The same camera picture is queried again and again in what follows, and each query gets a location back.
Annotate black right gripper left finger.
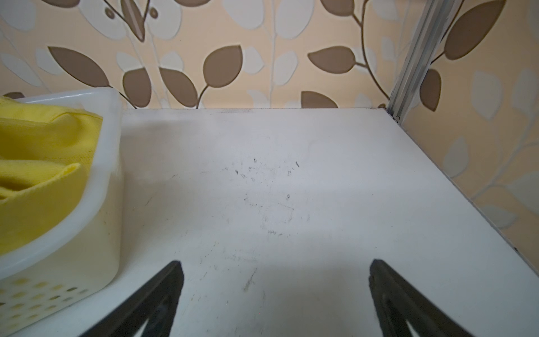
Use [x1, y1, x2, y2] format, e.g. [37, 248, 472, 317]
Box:
[82, 261, 185, 336]

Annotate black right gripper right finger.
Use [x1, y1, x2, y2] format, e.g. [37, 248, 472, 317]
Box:
[369, 259, 471, 336]

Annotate yellow trousers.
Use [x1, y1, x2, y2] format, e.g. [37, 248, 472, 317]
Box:
[1, 97, 102, 254]

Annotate white perforated plastic basket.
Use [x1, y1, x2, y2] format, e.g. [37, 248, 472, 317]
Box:
[1, 88, 124, 336]

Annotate aluminium frame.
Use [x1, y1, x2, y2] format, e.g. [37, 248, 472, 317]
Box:
[386, 1, 462, 124]

